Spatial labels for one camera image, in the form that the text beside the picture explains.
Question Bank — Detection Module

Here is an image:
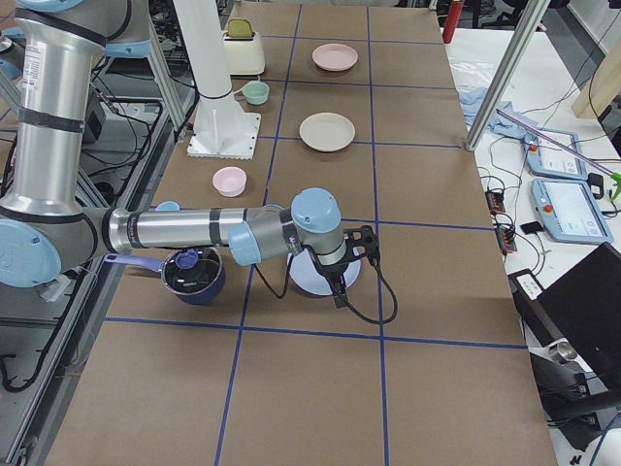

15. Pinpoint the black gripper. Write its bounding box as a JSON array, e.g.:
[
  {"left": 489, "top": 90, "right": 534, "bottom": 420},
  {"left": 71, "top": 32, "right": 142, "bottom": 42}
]
[{"left": 343, "top": 225, "right": 379, "bottom": 265}]

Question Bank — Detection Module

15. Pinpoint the blue plate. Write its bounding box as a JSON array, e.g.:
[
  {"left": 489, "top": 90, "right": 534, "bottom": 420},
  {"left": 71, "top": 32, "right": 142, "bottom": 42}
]
[{"left": 290, "top": 250, "right": 361, "bottom": 296}]

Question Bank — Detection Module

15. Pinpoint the pink plate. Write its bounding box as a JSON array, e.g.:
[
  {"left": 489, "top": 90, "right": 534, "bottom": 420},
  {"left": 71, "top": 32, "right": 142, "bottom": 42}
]
[{"left": 311, "top": 43, "right": 359, "bottom": 72}]

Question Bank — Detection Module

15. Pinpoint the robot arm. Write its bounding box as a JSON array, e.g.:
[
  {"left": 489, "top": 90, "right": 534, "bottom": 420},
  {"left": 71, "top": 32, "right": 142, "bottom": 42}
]
[{"left": 1, "top": 1, "right": 379, "bottom": 290}]

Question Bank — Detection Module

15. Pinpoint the cream plate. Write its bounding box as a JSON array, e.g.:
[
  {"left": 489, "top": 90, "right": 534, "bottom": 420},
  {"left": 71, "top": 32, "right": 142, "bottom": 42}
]
[{"left": 299, "top": 113, "right": 355, "bottom": 152}]

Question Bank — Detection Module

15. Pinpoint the pink bowl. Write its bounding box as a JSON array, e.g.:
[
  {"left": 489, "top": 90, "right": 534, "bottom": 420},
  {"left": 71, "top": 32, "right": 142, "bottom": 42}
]
[{"left": 212, "top": 166, "right": 247, "bottom": 197}]

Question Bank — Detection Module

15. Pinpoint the dark blue pot with lid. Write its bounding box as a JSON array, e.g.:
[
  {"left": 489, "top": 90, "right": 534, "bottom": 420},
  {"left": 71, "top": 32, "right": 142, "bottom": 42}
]
[{"left": 104, "top": 247, "right": 226, "bottom": 306}]

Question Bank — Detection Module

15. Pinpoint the green bowl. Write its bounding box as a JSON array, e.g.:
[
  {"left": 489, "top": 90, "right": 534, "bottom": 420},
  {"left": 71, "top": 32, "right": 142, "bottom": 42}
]
[{"left": 236, "top": 81, "right": 270, "bottom": 106}]

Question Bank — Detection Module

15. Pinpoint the light blue cup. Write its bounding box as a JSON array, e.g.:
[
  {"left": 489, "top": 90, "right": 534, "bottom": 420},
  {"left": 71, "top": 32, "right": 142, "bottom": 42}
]
[{"left": 154, "top": 201, "right": 180, "bottom": 212}]

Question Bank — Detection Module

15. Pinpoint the far teach pendant tablet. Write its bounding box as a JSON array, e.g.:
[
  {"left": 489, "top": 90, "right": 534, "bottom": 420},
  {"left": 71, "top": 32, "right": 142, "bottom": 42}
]
[{"left": 521, "top": 133, "right": 588, "bottom": 181}]

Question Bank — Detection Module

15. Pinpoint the teach pendant tablet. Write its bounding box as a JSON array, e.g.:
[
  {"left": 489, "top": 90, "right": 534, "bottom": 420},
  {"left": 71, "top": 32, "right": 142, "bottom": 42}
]
[
  {"left": 531, "top": 178, "right": 614, "bottom": 245},
  {"left": 521, "top": 133, "right": 588, "bottom": 181}
]

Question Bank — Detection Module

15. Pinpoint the near teach pendant tablet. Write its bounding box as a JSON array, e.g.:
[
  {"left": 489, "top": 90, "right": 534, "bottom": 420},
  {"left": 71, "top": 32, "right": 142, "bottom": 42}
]
[{"left": 531, "top": 178, "right": 614, "bottom": 245}]

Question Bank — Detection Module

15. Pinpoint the cream toaster with bread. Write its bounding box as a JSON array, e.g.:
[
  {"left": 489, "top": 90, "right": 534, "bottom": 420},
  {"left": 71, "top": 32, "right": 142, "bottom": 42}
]
[{"left": 222, "top": 17, "right": 266, "bottom": 77}]

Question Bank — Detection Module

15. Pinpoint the black laptop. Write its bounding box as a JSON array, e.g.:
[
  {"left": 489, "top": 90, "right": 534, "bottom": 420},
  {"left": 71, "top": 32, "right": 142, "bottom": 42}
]
[{"left": 538, "top": 243, "right": 620, "bottom": 386}]

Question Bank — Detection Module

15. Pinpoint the red cylinder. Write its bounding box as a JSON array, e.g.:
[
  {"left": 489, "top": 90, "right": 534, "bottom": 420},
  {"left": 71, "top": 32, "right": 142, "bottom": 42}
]
[{"left": 442, "top": 0, "right": 464, "bottom": 44}]

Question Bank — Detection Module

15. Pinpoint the reacher grabber stick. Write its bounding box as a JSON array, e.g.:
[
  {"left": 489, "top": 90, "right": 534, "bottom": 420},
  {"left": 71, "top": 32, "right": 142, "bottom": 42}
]
[{"left": 496, "top": 109, "right": 621, "bottom": 200}]

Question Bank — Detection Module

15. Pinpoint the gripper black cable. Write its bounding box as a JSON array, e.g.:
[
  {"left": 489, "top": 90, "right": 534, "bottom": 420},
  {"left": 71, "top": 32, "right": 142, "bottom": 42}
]
[{"left": 251, "top": 245, "right": 400, "bottom": 325}]

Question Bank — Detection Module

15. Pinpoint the white camera stand base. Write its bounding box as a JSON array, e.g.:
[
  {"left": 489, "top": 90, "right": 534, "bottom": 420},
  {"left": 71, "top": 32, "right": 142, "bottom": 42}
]
[{"left": 174, "top": 0, "right": 261, "bottom": 160}]

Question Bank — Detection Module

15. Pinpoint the aluminium frame post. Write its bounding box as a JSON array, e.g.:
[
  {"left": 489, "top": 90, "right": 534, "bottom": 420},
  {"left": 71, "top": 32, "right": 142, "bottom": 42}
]
[{"left": 464, "top": 0, "right": 549, "bottom": 151}]

